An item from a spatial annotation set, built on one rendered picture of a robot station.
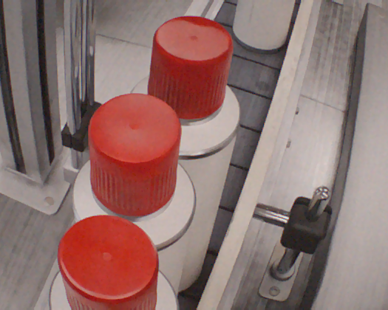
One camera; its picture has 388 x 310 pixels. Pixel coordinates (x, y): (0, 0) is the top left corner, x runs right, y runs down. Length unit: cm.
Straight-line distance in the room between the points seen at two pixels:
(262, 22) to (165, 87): 28
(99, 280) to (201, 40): 11
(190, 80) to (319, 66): 40
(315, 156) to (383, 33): 18
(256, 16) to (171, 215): 31
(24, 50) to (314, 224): 22
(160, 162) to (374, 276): 27
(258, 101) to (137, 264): 34
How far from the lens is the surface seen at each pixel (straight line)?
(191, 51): 24
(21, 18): 36
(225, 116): 27
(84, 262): 19
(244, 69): 53
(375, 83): 57
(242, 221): 40
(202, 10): 46
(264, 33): 53
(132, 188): 22
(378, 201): 48
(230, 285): 42
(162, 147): 21
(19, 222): 49
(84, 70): 38
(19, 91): 42
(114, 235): 19
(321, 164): 55
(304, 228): 40
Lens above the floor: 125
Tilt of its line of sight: 53 degrees down
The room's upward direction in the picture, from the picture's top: 10 degrees clockwise
